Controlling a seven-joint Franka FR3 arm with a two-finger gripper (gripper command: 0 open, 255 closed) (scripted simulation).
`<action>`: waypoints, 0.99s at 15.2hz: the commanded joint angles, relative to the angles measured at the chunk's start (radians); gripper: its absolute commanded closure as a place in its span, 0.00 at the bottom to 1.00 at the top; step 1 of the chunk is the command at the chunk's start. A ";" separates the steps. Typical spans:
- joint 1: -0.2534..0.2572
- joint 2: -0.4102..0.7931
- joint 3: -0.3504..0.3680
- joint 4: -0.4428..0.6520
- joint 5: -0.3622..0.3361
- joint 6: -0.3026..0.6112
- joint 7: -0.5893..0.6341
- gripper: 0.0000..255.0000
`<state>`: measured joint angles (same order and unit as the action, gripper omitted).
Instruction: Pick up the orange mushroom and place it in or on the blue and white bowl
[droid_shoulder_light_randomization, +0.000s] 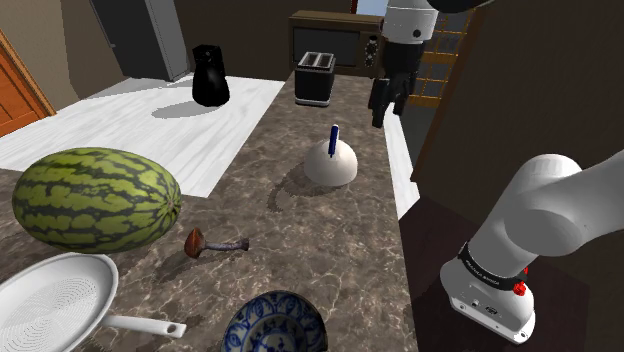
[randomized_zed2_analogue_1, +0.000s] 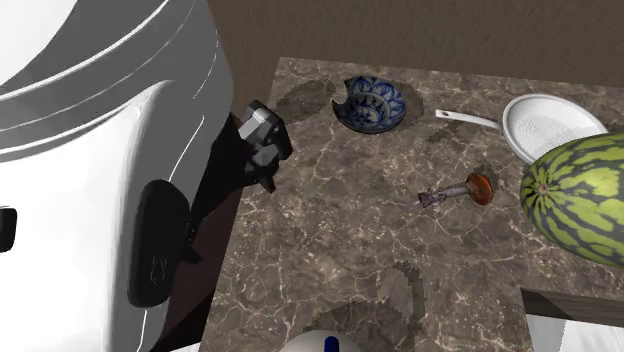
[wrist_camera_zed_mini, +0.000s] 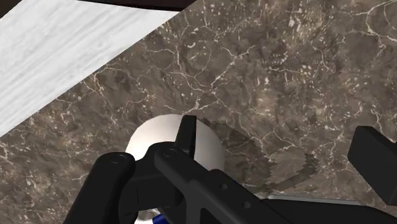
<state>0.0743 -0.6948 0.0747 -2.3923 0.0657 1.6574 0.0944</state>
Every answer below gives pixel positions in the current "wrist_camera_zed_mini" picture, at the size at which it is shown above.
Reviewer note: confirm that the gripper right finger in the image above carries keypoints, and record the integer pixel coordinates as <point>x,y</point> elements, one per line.
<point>377,161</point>

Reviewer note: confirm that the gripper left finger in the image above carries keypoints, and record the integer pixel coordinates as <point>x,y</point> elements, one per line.
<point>198,186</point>

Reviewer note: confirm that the white round object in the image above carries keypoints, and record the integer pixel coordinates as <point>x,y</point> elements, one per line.
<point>155,131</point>

